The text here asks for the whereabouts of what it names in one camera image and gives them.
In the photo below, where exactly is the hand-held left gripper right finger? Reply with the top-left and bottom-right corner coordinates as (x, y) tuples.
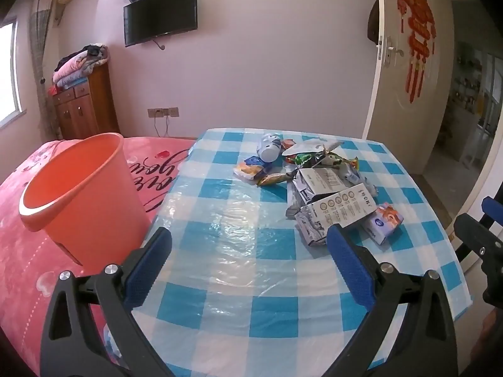
(314, 223), (460, 377)

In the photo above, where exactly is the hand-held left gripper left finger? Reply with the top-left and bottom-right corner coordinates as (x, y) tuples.
(39, 226), (185, 377)

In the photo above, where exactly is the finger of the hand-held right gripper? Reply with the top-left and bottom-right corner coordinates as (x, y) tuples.
(453, 213), (503, 262)
(481, 195), (503, 228)

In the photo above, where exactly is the grey milk carton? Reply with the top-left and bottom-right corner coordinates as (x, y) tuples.
(291, 167), (354, 205)

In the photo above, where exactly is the orange plastic bucket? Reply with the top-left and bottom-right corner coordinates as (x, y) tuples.
(19, 133), (152, 266)

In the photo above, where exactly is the blue orange tissue pack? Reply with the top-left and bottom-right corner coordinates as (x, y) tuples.
(233, 156), (273, 181)

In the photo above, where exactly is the plastic bottle with blue label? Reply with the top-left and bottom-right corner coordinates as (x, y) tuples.
(256, 134), (283, 163)

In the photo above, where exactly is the pink blue tissue pack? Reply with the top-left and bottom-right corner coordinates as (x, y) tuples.
(362, 203), (405, 246)

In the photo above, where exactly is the grey carton with round icons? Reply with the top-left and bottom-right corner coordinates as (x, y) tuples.
(301, 188), (379, 228)

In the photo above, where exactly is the blue white checkered tablecloth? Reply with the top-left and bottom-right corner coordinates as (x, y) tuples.
(104, 128), (472, 377)

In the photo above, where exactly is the small snack wrapper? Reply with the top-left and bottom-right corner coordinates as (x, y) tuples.
(316, 151), (342, 167)

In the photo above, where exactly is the yellow snack wrapper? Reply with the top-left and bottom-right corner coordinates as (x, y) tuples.
(257, 173), (293, 188)

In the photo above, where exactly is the green gold candy wrapper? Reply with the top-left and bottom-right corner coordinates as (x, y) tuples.
(285, 153), (315, 166)

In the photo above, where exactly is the pink heart print blanket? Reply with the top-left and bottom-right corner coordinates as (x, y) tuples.
(0, 135), (197, 377)

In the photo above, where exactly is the white foil bag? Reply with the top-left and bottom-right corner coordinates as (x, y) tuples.
(282, 138), (344, 157)

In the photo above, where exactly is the white door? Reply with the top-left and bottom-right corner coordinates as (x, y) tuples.
(362, 0), (456, 177)

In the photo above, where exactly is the brown wooden cabinet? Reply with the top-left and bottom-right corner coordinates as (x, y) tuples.
(52, 62), (120, 140)

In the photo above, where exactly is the red hanging door decoration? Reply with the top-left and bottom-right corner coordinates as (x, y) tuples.
(396, 0), (438, 105)

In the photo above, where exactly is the pile of folded clothes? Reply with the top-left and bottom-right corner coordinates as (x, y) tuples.
(48, 43), (109, 96)

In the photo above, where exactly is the brown hanging bag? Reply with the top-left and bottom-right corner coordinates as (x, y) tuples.
(367, 0), (382, 44)

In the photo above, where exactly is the window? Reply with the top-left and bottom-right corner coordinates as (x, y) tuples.
(0, 19), (26, 128)

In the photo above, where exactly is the grey sheer curtain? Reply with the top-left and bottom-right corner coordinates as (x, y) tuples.
(29, 0), (59, 140)

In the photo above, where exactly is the white charging cable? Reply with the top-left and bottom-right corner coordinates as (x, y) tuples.
(153, 114), (171, 137)

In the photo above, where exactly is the silver door handle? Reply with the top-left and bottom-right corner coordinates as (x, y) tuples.
(378, 35), (405, 65)

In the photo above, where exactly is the black wall television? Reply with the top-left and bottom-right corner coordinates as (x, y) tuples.
(123, 0), (198, 48)

